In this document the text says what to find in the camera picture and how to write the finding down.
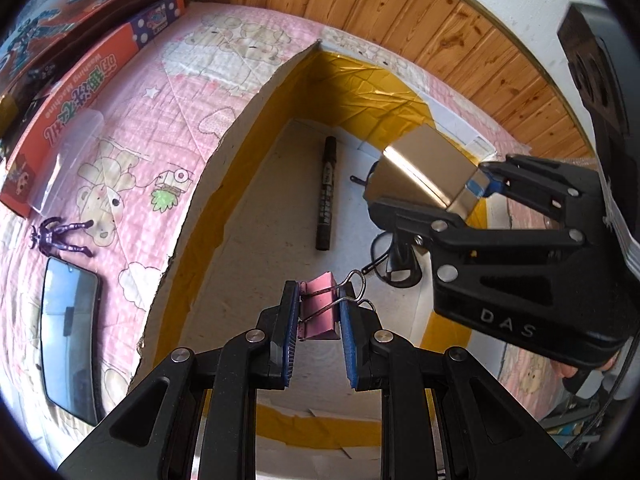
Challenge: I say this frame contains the purple toy figure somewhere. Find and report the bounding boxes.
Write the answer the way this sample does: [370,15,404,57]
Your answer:
[29,217,94,258]

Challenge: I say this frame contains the black marker pen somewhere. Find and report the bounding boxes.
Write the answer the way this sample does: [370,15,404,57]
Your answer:
[316,136,337,252]

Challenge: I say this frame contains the black smartphone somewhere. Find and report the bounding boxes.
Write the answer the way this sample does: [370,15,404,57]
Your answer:
[40,257,103,426]

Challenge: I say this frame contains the pink cartoon quilt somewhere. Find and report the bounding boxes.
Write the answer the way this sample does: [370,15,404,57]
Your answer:
[0,1,591,461]

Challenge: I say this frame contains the gold metal box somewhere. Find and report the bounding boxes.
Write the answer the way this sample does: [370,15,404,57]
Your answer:
[363,125,489,219]

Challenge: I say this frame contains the person's right hand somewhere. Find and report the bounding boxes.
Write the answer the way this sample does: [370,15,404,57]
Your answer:
[551,354,617,399]

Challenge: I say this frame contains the pink binder clip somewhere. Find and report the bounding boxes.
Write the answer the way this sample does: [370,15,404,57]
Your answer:
[297,269,375,340]

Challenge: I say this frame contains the white cardboard box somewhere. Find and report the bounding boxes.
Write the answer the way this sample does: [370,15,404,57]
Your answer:
[130,39,507,480]

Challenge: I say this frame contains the dark robot toy box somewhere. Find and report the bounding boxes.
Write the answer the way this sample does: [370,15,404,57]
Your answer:
[1,0,157,132]

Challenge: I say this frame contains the black safety glasses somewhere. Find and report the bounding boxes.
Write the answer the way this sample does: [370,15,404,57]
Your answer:
[349,159,432,290]

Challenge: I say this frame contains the red toy box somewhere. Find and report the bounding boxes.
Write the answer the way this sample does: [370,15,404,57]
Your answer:
[1,0,186,218]

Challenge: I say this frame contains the clear plastic case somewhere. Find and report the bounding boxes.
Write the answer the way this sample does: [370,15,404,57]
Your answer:
[28,108,104,218]

